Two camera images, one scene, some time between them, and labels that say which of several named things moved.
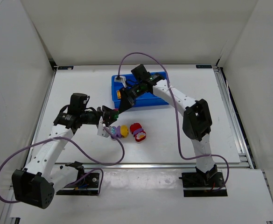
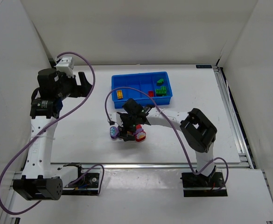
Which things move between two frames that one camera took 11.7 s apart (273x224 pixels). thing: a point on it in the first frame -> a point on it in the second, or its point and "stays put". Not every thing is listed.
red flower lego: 140,136 stays put
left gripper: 106,114 -> 77,86
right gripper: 129,98 -> 129,131
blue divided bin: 147,99 stays put
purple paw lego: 113,132 stays put
